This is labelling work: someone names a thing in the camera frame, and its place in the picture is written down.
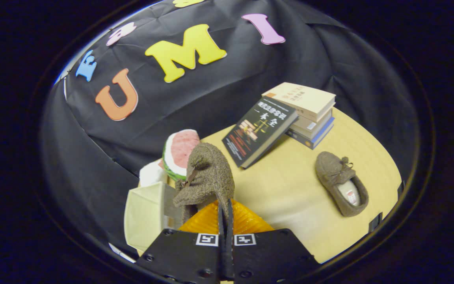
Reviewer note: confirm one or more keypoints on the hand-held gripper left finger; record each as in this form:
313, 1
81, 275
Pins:
183, 252

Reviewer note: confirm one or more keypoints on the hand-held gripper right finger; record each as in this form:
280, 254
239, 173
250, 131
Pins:
270, 252

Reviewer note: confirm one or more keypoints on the cream storage box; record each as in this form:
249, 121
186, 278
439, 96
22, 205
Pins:
146, 215

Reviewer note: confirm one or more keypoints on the brown fleece shoe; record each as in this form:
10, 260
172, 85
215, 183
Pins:
211, 177
335, 173

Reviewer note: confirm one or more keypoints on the white plush toy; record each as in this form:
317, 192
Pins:
152, 175

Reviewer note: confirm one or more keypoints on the watermelon slice plush toy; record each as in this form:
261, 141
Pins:
183, 150

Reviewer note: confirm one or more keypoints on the black cover book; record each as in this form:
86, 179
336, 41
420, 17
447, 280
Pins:
258, 130

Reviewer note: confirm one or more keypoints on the blue edged book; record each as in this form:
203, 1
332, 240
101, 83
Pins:
317, 138

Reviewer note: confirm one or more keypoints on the grey white book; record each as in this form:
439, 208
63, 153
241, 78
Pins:
309, 125

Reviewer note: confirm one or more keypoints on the cream cover book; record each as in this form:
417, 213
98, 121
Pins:
302, 98

